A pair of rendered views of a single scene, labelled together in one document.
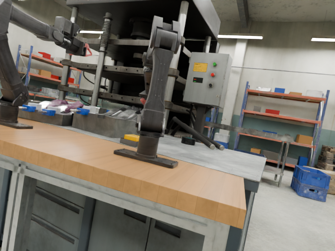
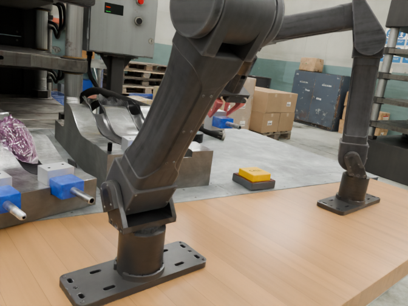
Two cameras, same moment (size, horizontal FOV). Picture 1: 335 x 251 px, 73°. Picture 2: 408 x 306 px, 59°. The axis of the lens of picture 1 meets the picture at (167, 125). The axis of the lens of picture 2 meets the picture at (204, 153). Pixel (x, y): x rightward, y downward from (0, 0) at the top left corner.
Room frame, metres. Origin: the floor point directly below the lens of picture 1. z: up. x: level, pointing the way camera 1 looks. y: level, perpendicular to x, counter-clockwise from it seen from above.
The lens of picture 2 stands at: (0.60, 0.97, 1.10)
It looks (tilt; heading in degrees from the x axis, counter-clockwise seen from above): 14 degrees down; 300
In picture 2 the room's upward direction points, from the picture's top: 7 degrees clockwise
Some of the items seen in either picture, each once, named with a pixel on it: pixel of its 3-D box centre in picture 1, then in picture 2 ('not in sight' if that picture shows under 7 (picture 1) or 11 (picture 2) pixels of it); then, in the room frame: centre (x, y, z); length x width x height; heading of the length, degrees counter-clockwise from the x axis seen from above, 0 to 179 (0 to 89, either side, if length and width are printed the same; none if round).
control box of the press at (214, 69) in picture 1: (194, 145); (111, 127); (1.83, -0.25, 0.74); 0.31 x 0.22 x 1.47; 65
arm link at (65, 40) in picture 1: (63, 40); not in sight; (1.09, 0.56, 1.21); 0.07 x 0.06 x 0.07; 163
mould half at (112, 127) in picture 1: (124, 120); (123, 135); (1.29, 0.24, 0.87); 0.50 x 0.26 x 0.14; 155
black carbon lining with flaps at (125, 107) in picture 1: (123, 111); (123, 119); (1.28, 0.26, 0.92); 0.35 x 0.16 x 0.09; 155
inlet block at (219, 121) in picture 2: not in sight; (224, 122); (1.05, 0.10, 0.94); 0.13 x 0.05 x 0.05; 155
